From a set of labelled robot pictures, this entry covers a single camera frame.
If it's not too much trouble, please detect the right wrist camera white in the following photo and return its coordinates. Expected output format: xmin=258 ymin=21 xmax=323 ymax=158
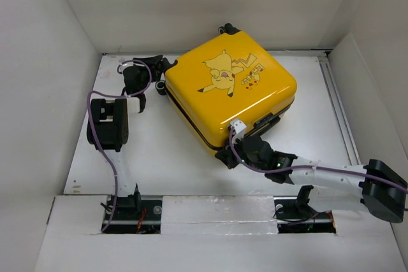
xmin=229 ymin=118 xmax=247 ymax=143

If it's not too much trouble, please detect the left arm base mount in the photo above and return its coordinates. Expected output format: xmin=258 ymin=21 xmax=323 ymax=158
xmin=101 ymin=186 xmax=163 ymax=234

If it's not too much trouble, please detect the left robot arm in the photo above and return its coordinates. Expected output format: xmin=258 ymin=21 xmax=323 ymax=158
xmin=87 ymin=55 xmax=171 ymax=219

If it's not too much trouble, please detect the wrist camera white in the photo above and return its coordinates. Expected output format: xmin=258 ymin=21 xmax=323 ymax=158
xmin=117 ymin=60 xmax=133 ymax=75
xmin=229 ymin=118 xmax=247 ymax=143

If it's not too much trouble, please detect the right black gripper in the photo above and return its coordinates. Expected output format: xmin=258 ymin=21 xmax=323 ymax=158
xmin=215 ymin=134 xmax=266 ymax=173

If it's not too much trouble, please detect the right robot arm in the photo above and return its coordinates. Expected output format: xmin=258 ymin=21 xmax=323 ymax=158
xmin=215 ymin=136 xmax=407 ymax=224

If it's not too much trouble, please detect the white foam board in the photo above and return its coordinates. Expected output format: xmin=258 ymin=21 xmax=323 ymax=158
xmin=161 ymin=196 xmax=277 ymax=236

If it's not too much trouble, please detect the yellow hard-shell suitcase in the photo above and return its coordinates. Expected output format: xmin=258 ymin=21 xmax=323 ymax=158
xmin=163 ymin=24 xmax=297 ymax=152

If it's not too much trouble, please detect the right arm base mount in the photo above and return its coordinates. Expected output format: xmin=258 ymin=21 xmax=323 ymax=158
xmin=273 ymin=185 xmax=337 ymax=234

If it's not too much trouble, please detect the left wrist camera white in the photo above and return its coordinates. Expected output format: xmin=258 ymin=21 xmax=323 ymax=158
xmin=117 ymin=60 xmax=133 ymax=75

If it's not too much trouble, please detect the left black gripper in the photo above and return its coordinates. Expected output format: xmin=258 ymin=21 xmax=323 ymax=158
xmin=133 ymin=56 xmax=164 ymax=94

